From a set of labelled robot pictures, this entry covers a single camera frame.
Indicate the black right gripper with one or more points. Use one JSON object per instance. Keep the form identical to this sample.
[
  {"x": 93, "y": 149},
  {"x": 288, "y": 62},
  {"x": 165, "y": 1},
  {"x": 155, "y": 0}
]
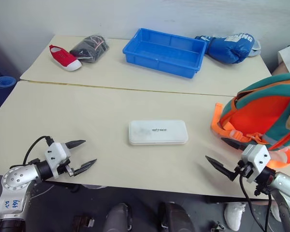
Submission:
[{"x": 245, "y": 171}]

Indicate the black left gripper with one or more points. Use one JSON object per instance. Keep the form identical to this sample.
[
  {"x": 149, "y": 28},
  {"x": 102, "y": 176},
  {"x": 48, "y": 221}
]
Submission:
[{"x": 67, "y": 169}]

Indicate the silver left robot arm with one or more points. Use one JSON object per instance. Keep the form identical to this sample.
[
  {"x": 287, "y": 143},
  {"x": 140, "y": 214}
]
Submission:
[{"x": 13, "y": 180}]

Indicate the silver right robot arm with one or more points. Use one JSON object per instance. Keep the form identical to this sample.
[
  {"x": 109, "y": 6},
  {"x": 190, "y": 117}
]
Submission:
[{"x": 284, "y": 188}]

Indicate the teal and orange backpack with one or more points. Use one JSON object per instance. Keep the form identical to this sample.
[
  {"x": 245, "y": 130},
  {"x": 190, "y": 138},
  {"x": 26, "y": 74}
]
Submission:
[{"x": 258, "y": 113}]

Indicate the white rectangular case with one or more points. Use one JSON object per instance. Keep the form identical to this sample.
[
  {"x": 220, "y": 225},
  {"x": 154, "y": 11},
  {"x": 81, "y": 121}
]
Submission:
[{"x": 157, "y": 133}]

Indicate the white sneaker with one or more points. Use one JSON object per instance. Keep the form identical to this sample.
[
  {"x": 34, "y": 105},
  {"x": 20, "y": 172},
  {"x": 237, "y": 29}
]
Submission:
[{"x": 234, "y": 215}]

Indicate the red canvas shoe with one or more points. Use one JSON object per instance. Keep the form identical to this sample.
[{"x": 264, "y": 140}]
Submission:
[{"x": 64, "y": 58}]

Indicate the rolled blue foam mat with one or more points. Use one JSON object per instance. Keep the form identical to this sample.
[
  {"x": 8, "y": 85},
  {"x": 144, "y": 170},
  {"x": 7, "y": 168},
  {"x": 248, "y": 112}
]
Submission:
[{"x": 1, "y": 90}]

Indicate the blue boxing glove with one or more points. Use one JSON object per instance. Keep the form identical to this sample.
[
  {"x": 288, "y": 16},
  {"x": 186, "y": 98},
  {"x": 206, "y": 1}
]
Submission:
[{"x": 226, "y": 49}]

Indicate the black shoe in plastic bag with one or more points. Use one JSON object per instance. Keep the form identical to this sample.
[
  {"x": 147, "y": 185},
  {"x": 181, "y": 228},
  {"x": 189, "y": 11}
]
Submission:
[{"x": 90, "y": 48}]

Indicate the light blue fabric item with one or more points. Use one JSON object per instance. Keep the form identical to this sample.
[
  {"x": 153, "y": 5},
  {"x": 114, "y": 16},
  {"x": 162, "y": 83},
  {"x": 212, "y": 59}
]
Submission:
[{"x": 256, "y": 48}]

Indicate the person in white clothing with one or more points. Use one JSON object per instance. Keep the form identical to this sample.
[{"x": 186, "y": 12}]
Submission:
[{"x": 288, "y": 58}]

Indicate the blue plastic bin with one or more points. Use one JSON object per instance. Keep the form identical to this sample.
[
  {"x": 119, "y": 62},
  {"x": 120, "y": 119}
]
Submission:
[{"x": 163, "y": 52}]

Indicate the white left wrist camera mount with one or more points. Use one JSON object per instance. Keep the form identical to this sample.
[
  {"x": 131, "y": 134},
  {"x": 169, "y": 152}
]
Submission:
[{"x": 56, "y": 153}]

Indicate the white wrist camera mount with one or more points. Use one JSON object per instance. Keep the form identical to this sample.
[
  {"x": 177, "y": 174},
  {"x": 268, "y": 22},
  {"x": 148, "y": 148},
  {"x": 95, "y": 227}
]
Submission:
[
  {"x": 56, "y": 153},
  {"x": 256, "y": 157}
]

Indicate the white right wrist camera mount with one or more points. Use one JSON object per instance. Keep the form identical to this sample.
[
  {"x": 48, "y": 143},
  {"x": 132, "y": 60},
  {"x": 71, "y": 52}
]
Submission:
[{"x": 256, "y": 157}]

